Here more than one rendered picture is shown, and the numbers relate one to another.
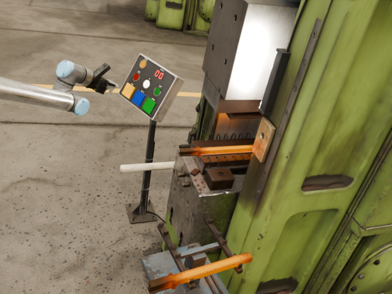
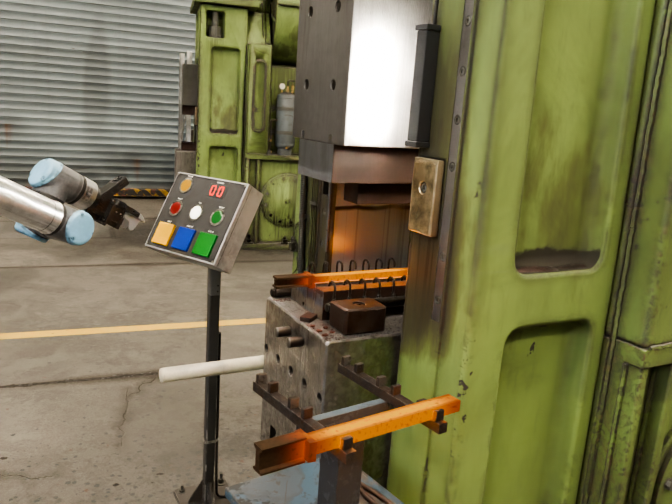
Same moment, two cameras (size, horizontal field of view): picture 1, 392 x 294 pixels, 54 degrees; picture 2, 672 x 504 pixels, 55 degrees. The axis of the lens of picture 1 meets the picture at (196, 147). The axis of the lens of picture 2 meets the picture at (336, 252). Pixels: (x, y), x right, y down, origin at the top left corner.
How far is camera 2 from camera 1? 0.64 m
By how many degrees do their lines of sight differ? 22
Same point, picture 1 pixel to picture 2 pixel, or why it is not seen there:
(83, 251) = not seen: outside the picture
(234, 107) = (361, 171)
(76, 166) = (68, 443)
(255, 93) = (393, 135)
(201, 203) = (332, 361)
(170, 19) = not seen: hidden behind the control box
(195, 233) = not seen: hidden behind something
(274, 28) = (404, 12)
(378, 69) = (585, 32)
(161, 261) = (270, 488)
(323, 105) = (517, 75)
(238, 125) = (370, 250)
